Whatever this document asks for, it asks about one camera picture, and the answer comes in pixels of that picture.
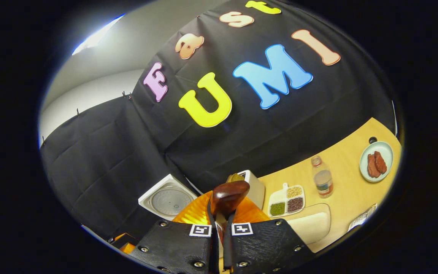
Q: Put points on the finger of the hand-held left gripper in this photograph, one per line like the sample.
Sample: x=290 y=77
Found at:
x=126 y=243

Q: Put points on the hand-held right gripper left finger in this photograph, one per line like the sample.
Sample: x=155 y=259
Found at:
x=177 y=243

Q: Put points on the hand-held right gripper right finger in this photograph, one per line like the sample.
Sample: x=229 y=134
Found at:
x=264 y=243

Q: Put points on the white rice cooker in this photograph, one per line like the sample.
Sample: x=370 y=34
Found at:
x=167 y=199

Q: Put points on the clear box of rice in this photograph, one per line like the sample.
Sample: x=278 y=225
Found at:
x=310 y=224

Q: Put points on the brown wooden spoon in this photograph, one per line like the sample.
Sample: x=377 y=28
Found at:
x=226 y=198

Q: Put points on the white divided bean dish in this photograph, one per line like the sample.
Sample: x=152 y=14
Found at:
x=280 y=198

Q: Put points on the white toaster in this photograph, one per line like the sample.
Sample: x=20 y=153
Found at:
x=257 y=190

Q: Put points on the brown bread slice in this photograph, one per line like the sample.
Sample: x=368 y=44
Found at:
x=236 y=177

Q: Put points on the clear plastic water bottle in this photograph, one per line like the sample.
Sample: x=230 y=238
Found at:
x=322 y=179

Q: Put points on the black backdrop cloth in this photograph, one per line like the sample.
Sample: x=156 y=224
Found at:
x=127 y=152

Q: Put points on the red meat slice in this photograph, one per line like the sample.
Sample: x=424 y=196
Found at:
x=381 y=161
x=372 y=167

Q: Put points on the pale green plate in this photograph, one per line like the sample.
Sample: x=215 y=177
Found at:
x=388 y=152

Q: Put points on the long ceiling light panel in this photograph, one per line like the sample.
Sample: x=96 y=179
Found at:
x=97 y=36

